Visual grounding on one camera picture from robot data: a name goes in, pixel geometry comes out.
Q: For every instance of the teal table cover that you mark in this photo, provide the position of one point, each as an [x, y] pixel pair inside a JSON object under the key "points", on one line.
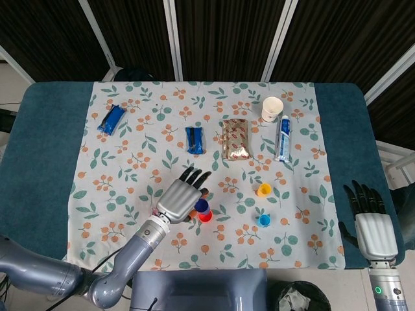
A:
{"points": [[45, 145]]}

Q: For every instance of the black trash bin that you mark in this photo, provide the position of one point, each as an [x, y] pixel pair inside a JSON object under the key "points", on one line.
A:
{"points": [[301, 298]]}

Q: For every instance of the dark bag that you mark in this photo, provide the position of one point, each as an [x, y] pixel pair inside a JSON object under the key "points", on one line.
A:
{"points": [[134, 75]]}

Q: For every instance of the black device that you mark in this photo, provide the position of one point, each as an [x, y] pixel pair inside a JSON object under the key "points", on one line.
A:
{"points": [[6, 121]]}

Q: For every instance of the blue-grey robot torso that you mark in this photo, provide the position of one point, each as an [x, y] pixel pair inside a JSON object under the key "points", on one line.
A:
{"points": [[201, 288]]}

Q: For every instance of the light blue plastic cup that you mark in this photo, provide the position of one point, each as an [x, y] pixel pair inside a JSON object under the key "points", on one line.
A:
{"points": [[264, 220]]}

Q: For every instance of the floral print tablecloth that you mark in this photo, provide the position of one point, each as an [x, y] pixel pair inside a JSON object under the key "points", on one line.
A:
{"points": [[113, 162]]}

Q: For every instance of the white metal frame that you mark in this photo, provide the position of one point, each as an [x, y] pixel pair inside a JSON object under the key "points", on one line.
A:
{"points": [[398, 162]]}

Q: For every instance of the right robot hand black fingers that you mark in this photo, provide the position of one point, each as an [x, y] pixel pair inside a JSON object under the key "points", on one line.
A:
{"points": [[376, 233]]}

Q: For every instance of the dark blue plastic cup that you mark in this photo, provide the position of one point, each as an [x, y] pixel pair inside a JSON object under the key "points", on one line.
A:
{"points": [[202, 205]]}

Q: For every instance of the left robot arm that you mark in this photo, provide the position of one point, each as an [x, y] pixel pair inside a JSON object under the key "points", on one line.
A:
{"points": [[139, 249]]}

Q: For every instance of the short blue snack packet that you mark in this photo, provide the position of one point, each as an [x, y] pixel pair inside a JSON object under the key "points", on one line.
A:
{"points": [[195, 141]]}

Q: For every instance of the white blue toothpaste tube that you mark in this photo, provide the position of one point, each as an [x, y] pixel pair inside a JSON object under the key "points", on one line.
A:
{"points": [[283, 139]]}

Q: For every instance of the gold foil snack package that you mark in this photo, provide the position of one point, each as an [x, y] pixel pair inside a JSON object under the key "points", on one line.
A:
{"points": [[236, 139]]}

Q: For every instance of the long blue snack packet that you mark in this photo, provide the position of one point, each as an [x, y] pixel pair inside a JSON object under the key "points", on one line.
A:
{"points": [[111, 120]]}

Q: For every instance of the white paper cup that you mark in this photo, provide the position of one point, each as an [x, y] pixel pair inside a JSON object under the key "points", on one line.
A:
{"points": [[272, 108]]}

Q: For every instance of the dark folding screen white frame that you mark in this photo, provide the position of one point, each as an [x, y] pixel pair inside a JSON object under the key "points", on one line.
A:
{"points": [[227, 32]]}

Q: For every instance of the yellow plastic cup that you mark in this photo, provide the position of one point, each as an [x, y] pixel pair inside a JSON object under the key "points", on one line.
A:
{"points": [[264, 190]]}

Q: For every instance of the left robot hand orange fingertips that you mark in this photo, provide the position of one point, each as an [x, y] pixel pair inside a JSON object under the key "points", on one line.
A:
{"points": [[178, 201]]}

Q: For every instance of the orange plastic cup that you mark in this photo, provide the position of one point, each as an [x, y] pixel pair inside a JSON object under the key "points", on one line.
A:
{"points": [[206, 217]]}

